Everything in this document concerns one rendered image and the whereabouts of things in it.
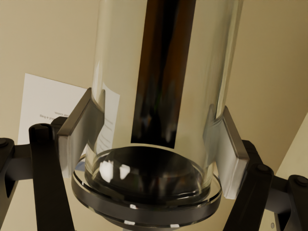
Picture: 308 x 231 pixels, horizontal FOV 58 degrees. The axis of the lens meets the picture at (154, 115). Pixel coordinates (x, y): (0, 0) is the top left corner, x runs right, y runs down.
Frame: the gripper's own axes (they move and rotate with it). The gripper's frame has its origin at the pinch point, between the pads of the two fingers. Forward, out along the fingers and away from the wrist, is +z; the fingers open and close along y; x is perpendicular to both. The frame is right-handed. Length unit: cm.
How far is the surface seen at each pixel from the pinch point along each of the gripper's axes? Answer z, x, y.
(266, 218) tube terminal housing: 19.3, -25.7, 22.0
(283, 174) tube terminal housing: 21.4, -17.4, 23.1
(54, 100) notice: 53, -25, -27
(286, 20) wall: 58, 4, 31
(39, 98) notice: 52, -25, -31
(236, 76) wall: 56, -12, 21
